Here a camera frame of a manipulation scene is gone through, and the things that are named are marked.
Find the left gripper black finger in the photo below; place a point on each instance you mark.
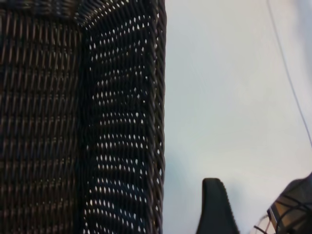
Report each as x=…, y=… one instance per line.
x=214, y=209

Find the dark brown woven basket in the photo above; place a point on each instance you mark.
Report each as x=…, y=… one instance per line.
x=73, y=122

